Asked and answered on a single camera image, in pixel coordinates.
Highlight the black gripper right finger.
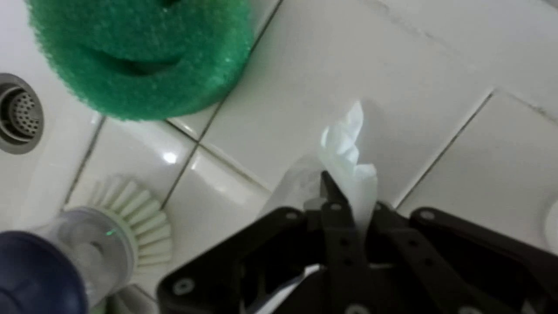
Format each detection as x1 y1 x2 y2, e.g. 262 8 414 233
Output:
363 201 558 314

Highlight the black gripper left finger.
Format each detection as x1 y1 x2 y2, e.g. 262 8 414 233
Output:
156 170 375 314

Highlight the white paper towel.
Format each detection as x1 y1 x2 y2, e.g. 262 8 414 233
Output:
260 98 380 236

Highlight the dish brush with blue cap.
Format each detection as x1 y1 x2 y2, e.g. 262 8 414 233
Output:
0 175 175 314

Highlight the green smiley face sponge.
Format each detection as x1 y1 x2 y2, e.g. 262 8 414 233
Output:
25 0 255 125

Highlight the white ceramic sink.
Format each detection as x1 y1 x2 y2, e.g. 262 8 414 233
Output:
0 0 108 234

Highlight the metal sink drain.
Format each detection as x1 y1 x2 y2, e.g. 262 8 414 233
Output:
0 72 46 158

